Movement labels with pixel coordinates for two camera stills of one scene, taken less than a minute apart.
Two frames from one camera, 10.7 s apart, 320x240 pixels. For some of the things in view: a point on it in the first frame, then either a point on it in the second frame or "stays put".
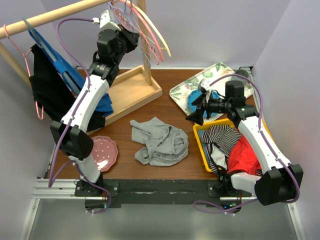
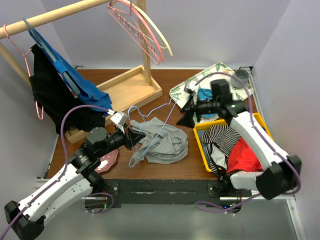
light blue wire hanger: [125, 12] to [129, 108]
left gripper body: [125, 41] to [126, 137]
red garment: [243, 157] stays put
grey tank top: [164, 145] stays put
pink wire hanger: [26, 60] stays put
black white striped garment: [220, 140] stays put
